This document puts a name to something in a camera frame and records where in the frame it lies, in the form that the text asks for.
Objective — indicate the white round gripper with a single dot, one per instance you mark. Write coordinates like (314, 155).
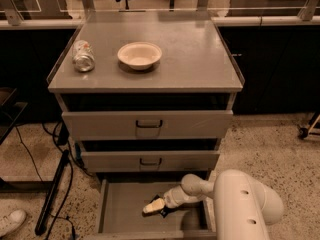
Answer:
(172, 198)

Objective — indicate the dark blue rxbar wrapper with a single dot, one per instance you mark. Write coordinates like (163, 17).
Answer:
(165, 210)

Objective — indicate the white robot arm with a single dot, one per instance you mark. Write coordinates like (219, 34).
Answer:
(243, 206)

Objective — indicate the grey bottom drawer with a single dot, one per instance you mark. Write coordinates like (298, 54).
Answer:
(120, 215)

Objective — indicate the grey drawer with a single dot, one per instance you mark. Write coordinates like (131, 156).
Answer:
(150, 161)
(132, 125)
(120, 215)

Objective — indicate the grey middle drawer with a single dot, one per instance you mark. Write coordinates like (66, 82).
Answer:
(150, 161)

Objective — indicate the grey top drawer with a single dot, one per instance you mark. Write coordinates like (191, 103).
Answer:
(132, 125)

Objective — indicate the grey drawer cabinet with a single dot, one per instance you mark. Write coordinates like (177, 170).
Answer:
(147, 96)

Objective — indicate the black floor bar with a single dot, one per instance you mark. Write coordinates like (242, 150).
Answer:
(51, 194)

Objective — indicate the white sneaker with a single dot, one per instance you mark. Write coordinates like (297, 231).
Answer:
(11, 222)

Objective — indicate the white ceramic bowl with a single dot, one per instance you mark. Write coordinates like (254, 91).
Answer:
(139, 55)

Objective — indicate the wheeled cart base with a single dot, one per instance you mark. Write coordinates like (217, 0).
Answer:
(312, 128)

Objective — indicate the silver soda can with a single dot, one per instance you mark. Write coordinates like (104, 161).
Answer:
(82, 56)

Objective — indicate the glass partition railing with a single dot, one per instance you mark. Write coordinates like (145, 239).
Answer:
(236, 13)

